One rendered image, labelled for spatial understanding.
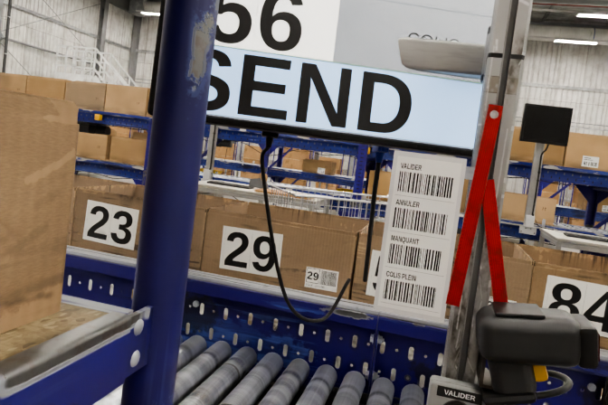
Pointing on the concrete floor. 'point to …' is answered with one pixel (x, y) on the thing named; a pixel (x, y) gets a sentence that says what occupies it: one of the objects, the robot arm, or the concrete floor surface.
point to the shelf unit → (42, 394)
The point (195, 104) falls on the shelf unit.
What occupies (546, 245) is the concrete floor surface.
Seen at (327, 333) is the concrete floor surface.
